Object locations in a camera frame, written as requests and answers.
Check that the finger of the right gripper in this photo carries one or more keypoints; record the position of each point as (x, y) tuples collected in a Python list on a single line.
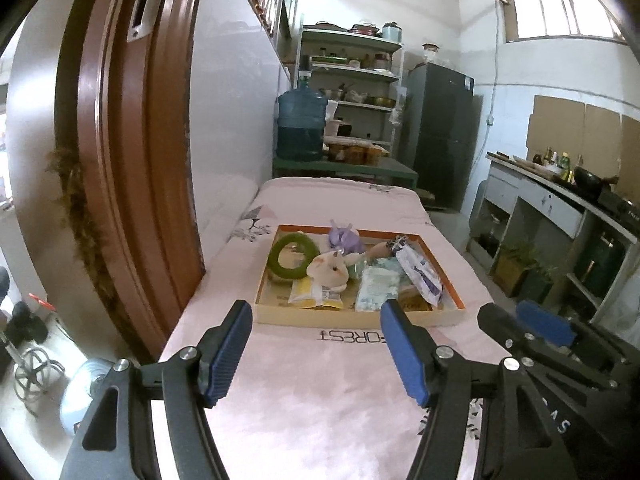
[(542, 323), (508, 333)]

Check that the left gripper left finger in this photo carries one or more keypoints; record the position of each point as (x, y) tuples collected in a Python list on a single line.
[(115, 440)]

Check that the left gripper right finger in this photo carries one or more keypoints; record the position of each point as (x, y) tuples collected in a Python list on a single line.
[(518, 439)]

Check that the white blue plastic packet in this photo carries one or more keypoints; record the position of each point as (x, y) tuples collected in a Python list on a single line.
[(420, 272)]

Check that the green floral tissue pack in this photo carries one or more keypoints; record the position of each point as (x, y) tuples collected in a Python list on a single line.
[(377, 285)]

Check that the cream teddy bear purple ribbon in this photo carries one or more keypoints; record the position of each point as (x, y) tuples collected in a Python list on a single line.
[(330, 270)]

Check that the yellow white wipes packet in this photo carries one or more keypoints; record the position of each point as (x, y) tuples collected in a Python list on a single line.
[(308, 294)]

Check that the white teal tissue pack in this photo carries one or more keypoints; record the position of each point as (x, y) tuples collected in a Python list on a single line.
[(389, 264)]

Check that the leopard print cloth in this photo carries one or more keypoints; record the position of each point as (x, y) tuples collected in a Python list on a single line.
[(388, 248)]

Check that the grey round stool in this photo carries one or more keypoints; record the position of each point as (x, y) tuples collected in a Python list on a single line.
[(80, 391)]

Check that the potted green plant crate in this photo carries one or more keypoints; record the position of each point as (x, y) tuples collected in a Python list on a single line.
[(513, 263)]

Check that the white kitchen counter cabinet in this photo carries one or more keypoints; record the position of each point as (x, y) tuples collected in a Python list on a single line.
[(584, 256)]

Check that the black wok pan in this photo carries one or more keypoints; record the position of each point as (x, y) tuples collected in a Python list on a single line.
[(587, 181)]

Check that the pink patterned tablecloth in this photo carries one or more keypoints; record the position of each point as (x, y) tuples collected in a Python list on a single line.
[(321, 403)]

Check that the orange-rimmed cardboard tray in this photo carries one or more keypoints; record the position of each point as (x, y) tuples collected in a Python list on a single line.
[(293, 249)]

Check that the dark green low table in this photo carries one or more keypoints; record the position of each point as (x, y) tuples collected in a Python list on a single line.
[(385, 168)]

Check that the dark grey refrigerator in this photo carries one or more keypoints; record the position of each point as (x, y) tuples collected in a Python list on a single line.
[(437, 136)]

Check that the brown wooden door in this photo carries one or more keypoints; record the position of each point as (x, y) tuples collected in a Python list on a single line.
[(123, 148)]

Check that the blue water jug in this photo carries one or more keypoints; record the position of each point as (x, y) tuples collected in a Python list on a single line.
[(301, 120)]

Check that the green metal shelf rack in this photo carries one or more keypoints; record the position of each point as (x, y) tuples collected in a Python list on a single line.
[(361, 70)]

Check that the window with bars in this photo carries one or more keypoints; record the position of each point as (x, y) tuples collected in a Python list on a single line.
[(543, 19)]

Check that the metal wire stand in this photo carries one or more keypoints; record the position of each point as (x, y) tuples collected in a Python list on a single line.
[(33, 375)]

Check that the brown cardboard wall sheet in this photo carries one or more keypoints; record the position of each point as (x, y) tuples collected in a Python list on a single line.
[(605, 142)]

